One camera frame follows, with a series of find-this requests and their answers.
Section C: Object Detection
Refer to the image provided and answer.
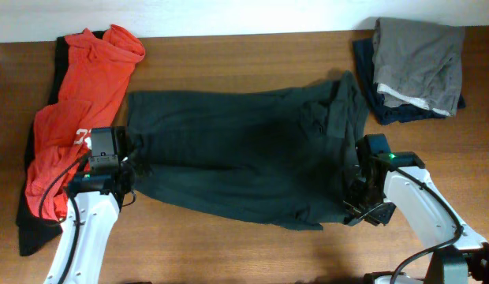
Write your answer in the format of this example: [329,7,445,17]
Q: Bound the black t-shirt white letters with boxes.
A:
[127,72,368,230]

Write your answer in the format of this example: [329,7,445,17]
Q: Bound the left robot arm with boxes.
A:
[44,126,140,283]

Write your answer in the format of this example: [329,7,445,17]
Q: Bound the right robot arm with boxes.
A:
[345,134,489,284]

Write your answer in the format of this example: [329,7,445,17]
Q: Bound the black garment under pile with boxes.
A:
[16,36,69,256]

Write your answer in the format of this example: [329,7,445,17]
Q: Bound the red t-shirt white print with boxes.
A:
[25,24,146,220]

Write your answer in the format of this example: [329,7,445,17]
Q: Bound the grey folded garment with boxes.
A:
[372,17,465,117]

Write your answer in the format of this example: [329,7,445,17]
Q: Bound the navy folded garment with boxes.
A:
[353,39,466,125]

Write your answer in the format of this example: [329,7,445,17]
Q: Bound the right black camera cable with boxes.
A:
[388,167,465,284]

